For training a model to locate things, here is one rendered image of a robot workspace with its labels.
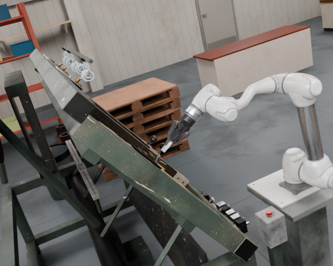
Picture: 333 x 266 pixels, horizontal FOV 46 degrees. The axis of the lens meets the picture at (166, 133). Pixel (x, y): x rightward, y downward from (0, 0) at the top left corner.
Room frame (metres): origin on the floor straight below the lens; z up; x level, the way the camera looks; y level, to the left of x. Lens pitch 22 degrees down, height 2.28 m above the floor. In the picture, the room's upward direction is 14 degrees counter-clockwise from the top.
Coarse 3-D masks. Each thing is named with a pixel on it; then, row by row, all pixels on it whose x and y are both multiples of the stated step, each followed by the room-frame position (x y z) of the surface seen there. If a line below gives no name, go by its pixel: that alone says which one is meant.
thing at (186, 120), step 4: (184, 116) 1.94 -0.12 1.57; (188, 116) 1.93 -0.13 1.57; (180, 120) 1.93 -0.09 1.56; (184, 120) 1.92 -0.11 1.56; (188, 120) 1.92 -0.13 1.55; (192, 120) 1.92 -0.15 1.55; (180, 124) 1.93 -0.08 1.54; (184, 124) 1.93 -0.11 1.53; (188, 124) 1.92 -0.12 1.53; (192, 124) 1.92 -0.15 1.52; (188, 128) 1.94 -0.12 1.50
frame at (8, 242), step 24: (72, 168) 3.51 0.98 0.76; (24, 216) 3.36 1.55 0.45; (96, 216) 2.58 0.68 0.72; (144, 216) 3.07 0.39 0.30; (168, 216) 2.23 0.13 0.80; (24, 240) 3.31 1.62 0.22; (48, 240) 3.37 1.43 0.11; (96, 240) 2.29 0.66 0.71; (120, 240) 2.51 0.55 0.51; (168, 240) 2.41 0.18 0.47; (192, 240) 1.88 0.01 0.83; (120, 264) 1.97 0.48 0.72; (144, 264) 2.56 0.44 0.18; (192, 264) 1.96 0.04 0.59; (216, 264) 1.68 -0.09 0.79; (240, 264) 1.68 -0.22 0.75
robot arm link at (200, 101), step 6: (210, 84) 1.99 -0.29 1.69; (204, 90) 1.97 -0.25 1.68; (210, 90) 1.96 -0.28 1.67; (216, 90) 1.96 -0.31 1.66; (198, 96) 1.96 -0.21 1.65; (204, 96) 1.93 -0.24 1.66; (210, 96) 1.91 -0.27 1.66; (192, 102) 1.97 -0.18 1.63; (198, 102) 1.94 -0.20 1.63; (204, 102) 1.91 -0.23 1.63; (198, 108) 1.93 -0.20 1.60; (204, 108) 1.90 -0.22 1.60
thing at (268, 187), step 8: (272, 176) 2.46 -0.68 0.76; (280, 176) 2.43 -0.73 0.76; (248, 184) 2.43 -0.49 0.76; (256, 184) 2.41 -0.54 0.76; (264, 184) 2.38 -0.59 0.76; (272, 184) 2.36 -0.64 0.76; (264, 192) 2.28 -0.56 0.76; (272, 192) 2.26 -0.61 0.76; (280, 192) 2.24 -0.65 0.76; (288, 192) 2.21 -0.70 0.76; (304, 192) 2.17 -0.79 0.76; (312, 192) 2.15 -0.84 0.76; (272, 200) 2.17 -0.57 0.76; (280, 200) 2.15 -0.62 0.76; (288, 200) 2.12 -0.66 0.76; (296, 200) 2.11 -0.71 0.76
